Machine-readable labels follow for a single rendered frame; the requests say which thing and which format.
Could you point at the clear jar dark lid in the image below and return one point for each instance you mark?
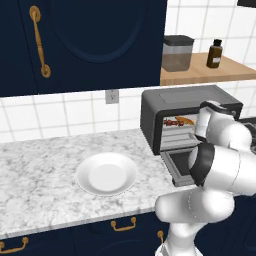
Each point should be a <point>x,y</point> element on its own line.
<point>177,55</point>

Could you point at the baguette bread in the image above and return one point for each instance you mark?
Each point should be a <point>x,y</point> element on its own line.
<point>186,120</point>

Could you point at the brown glass bottle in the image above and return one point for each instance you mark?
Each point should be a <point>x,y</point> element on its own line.
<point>214,55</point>

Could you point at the dark grey toaster oven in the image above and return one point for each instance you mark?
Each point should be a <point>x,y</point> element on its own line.
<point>186,98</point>

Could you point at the plain navy cupboard door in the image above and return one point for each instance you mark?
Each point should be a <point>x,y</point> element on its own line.
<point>9,46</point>

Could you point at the navy drawer front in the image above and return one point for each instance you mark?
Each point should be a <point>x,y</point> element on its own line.
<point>50,245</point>
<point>100,241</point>

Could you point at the toaster oven door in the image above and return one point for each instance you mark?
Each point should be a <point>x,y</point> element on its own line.
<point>176,164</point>

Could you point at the navy cupboard door oval panel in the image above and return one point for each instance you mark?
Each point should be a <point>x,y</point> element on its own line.
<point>100,40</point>

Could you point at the wooden wall shelf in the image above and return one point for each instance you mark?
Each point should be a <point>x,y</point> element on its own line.
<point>200,74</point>

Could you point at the grey wall socket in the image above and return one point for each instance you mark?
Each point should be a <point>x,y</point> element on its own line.
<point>112,96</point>

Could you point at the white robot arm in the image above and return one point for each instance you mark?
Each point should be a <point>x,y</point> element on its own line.
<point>220,166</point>

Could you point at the dark wall cupboard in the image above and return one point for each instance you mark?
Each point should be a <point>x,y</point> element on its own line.
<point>246,2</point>

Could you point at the white round plate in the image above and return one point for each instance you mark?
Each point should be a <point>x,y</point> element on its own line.
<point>106,174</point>

